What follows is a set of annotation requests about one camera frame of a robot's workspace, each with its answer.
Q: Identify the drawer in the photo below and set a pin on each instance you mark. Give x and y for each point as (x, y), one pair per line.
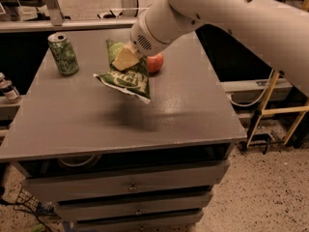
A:
(136, 206)
(101, 184)
(141, 223)

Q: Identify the yellow metal cart frame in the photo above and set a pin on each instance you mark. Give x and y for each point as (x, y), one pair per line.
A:
(262, 111)

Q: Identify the bottom drawer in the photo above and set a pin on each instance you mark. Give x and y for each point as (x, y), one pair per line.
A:
(141, 223)

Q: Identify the green soda can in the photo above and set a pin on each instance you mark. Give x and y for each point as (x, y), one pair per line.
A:
(63, 54)

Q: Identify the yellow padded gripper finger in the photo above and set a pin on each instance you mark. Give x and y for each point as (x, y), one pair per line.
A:
(127, 57)

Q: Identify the middle drawer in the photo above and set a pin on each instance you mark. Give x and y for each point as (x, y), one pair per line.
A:
(136, 206)

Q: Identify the grey drawer cabinet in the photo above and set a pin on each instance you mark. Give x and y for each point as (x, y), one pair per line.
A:
(76, 125)

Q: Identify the green jalapeno chip bag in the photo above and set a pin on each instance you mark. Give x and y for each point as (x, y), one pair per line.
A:
(133, 81)

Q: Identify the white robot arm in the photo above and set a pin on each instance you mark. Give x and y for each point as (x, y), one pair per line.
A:
(275, 32)

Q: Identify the top drawer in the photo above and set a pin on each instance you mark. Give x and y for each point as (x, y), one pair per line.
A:
(101, 184)

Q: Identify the black wire basket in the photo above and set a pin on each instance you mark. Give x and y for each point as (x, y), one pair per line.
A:
(28, 203)

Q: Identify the small brown bottle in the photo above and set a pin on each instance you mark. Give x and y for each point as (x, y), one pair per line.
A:
(8, 90)

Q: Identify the metal railing frame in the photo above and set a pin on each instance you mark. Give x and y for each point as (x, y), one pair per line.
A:
(57, 22)

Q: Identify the red apple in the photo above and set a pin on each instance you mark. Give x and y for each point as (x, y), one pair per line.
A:
(154, 63)

